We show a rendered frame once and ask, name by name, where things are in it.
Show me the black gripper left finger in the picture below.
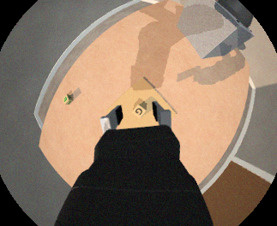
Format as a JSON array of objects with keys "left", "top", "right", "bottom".
[{"left": 99, "top": 105, "right": 123, "bottom": 133}]

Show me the tan flat mat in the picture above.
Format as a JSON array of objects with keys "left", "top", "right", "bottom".
[{"left": 106, "top": 77, "right": 176, "bottom": 129}]

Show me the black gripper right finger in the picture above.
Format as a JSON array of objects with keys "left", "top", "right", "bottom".
[{"left": 152, "top": 101, "right": 172, "bottom": 129}]

